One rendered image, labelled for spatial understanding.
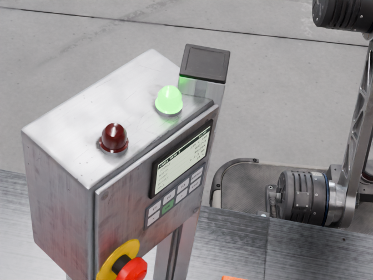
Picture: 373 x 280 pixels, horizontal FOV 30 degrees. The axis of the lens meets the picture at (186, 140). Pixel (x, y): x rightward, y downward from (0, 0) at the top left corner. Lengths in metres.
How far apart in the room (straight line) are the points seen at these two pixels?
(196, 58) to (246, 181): 1.54
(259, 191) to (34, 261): 1.03
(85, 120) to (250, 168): 1.61
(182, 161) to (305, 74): 2.29
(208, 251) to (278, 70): 1.69
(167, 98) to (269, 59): 2.34
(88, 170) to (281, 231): 0.82
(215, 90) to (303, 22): 2.54
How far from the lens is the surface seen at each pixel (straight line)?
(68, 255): 0.72
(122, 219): 0.67
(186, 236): 0.87
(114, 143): 0.61
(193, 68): 0.66
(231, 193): 2.16
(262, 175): 2.22
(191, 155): 0.69
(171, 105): 0.64
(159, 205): 0.71
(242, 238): 1.36
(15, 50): 2.91
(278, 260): 1.35
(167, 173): 0.67
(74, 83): 2.76
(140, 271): 0.71
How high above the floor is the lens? 1.95
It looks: 49 degrees down
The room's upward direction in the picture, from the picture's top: 9 degrees clockwise
